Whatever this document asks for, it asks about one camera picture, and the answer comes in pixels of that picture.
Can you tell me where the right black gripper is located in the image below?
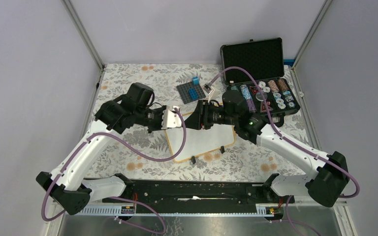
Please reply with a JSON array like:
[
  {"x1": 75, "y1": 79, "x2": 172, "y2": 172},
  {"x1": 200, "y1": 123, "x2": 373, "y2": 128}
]
[{"x1": 182, "y1": 99, "x2": 237, "y2": 130}]

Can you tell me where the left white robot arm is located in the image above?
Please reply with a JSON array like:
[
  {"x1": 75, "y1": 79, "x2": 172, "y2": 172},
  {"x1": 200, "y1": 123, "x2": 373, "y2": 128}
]
[{"x1": 36, "y1": 83, "x2": 187, "y2": 221}]

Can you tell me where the yellow framed whiteboard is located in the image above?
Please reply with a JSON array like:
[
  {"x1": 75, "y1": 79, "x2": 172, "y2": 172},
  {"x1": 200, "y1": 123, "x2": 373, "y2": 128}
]
[{"x1": 165, "y1": 124, "x2": 236, "y2": 162}]

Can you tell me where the grey lego baseplate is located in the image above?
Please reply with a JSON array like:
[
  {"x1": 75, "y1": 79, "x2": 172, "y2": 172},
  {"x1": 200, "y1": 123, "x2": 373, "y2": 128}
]
[{"x1": 176, "y1": 82, "x2": 206, "y2": 104}]

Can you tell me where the light blue lego brick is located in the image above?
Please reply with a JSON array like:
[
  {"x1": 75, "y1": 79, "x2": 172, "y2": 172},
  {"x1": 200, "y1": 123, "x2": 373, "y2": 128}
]
[{"x1": 192, "y1": 76, "x2": 200, "y2": 86}]

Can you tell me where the purple poker chip stack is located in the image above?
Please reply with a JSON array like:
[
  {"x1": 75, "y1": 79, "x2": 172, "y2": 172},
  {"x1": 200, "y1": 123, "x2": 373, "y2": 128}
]
[{"x1": 246, "y1": 99, "x2": 256, "y2": 113}]

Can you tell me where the blue poker chip stack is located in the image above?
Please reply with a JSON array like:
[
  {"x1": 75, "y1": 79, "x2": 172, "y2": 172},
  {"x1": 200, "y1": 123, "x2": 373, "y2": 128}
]
[{"x1": 240, "y1": 85, "x2": 252, "y2": 101}]

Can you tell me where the round dealer button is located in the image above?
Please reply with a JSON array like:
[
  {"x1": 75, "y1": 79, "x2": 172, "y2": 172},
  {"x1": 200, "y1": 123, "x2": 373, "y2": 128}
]
[{"x1": 255, "y1": 92, "x2": 268, "y2": 102}]

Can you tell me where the red triangle dice box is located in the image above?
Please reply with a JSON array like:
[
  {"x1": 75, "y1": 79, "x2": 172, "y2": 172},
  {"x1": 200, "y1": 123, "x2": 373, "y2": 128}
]
[{"x1": 260, "y1": 101, "x2": 273, "y2": 113}]

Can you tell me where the pink poker chip stack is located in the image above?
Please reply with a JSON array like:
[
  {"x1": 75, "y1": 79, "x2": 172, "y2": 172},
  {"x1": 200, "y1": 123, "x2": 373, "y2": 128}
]
[{"x1": 268, "y1": 80, "x2": 280, "y2": 93}]

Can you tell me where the black poker chip case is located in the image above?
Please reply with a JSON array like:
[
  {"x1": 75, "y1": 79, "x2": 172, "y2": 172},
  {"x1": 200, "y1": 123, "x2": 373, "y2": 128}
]
[{"x1": 220, "y1": 37, "x2": 300, "y2": 127}]

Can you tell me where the brown poker chip stack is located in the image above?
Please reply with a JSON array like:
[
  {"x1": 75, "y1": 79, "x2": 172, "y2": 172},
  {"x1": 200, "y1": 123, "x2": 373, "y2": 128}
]
[{"x1": 276, "y1": 79, "x2": 289, "y2": 93}]

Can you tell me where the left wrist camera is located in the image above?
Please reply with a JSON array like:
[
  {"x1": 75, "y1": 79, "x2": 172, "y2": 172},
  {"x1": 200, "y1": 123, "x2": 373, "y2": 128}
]
[{"x1": 161, "y1": 106, "x2": 182, "y2": 130}]

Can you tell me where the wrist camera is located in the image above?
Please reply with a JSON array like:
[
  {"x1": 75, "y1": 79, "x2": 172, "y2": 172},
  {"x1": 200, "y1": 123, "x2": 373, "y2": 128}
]
[
  {"x1": 161, "y1": 106, "x2": 182, "y2": 130},
  {"x1": 203, "y1": 84, "x2": 216, "y2": 102}
]

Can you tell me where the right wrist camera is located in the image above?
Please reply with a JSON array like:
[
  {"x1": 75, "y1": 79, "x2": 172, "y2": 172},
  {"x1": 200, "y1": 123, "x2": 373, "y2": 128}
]
[{"x1": 203, "y1": 84, "x2": 216, "y2": 102}]

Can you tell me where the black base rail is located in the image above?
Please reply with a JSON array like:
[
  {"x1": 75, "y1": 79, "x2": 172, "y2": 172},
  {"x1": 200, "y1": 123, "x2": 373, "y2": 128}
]
[{"x1": 120, "y1": 179, "x2": 295, "y2": 214}]

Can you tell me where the white cable duct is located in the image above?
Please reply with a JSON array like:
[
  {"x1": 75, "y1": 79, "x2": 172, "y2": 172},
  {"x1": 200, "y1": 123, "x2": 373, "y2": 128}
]
[{"x1": 78, "y1": 203, "x2": 283, "y2": 217}]

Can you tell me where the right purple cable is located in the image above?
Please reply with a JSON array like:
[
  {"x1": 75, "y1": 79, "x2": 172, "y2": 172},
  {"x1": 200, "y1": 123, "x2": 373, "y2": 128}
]
[{"x1": 208, "y1": 66, "x2": 361, "y2": 236}]

